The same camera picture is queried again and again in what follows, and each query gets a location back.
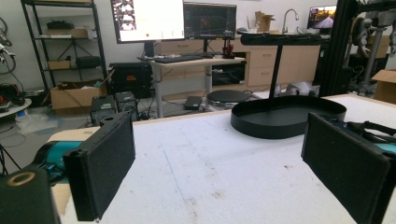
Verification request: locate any grey metal stand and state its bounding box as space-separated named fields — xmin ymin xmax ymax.
xmin=351 ymin=12 xmax=396 ymax=85

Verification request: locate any round white table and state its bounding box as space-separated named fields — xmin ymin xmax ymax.
xmin=0 ymin=98 xmax=33 ymax=119

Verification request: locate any monitor with white screen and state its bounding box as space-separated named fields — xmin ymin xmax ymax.
xmin=110 ymin=0 xmax=186 ymax=45

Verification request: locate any silver faucet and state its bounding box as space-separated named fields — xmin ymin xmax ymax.
xmin=281 ymin=8 xmax=300 ymax=35

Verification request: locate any black keyboard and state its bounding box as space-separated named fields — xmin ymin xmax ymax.
xmin=153 ymin=54 xmax=205 ymax=64

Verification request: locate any black two-tier tray stand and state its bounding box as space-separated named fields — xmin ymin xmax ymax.
xmin=230 ymin=32 xmax=347 ymax=140

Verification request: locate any black computer tower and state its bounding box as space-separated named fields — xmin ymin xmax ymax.
xmin=90 ymin=94 xmax=118 ymax=127
xmin=114 ymin=91 xmax=139 ymax=121

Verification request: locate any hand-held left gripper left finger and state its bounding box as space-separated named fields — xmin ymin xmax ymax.
xmin=63 ymin=111 xmax=136 ymax=222

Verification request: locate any crumpled white plastic sheet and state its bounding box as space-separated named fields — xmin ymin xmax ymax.
xmin=284 ymin=81 xmax=320 ymax=97

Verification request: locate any black aluminium frame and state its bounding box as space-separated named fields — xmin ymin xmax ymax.
xmin=318 ymin=0 xmax=396 ymax=97

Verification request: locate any clear plastic bag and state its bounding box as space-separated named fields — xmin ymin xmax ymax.
xmin=15 ymin=113 xmax=59 ymax=134

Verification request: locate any flat black device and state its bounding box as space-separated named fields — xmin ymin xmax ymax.
xmin=183 ymin=95 xmax=204 ymax=111

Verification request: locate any round black stool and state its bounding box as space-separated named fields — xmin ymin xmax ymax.
xmin=206 ymin=89 xmax=251 ymax=105

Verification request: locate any small red and black device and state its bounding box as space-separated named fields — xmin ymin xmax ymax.
xmin=222 ymin=39 xmax=235 ymax=60

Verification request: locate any small open cardboard box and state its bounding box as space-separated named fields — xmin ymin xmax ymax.
xmin=254 ymin=10 xmax=276 ymax=33

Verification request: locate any monitor with dark screen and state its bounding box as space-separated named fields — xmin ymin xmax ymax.
xmin=182 ymin=1 xmax=237 ymax=41

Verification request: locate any light wooden standing desk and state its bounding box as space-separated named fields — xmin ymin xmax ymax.
xmin=148 ymin=56 xmax=247 ymax=119

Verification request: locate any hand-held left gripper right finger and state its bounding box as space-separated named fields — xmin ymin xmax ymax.
xmin=301 ymin=111 xmax=396 ymax=224

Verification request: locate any flat cardboard box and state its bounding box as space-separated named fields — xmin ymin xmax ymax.
xmin=45 ymin=27 xmax=90 ymax=39

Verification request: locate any large cardboard box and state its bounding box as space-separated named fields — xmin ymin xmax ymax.
xmin=372 ymin=68 xmax=396 ymax=105

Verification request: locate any small monitor with road picture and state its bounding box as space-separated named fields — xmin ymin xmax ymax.
xmin=306 ymin=5 xmax=338 ymax=31

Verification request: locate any black metal shelf rack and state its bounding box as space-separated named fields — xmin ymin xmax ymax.
xmin=20 ymin=0 xmax=108 ymax=94

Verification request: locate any black bag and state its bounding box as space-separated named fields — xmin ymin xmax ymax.
xmin=75 ymin=55 xmax=102 ymax=69

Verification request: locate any black hard case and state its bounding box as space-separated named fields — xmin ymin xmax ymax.
xmin=108 ymin=61 xmax=154 ymax=99

